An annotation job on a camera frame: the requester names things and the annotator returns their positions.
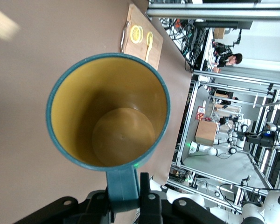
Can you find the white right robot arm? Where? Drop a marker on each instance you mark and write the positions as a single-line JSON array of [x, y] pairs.
[[254, 207]]

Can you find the person with dark hair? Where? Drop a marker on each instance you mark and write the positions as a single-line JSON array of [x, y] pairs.
[[228, 57]]

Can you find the large cardboard box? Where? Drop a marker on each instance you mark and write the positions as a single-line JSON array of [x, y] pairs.
[[206, 133]]

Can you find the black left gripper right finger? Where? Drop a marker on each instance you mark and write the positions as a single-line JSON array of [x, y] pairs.
[[151, 203]]

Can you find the aluminium frame beam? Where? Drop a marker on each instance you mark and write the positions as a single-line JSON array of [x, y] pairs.
[[219, 13]]

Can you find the red snack package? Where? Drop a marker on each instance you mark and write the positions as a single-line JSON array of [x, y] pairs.
[[200, 113]]

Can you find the teal mug yellow inside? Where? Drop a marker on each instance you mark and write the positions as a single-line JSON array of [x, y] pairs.
[[107, 112]]

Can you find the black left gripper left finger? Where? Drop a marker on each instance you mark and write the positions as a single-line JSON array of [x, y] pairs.
[[93, 210]]

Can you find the bamboo cutting board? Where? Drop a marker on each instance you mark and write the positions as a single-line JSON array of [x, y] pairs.
[[154, 49]]

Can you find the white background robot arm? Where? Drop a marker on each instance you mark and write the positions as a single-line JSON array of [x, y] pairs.
[[212, 150]]

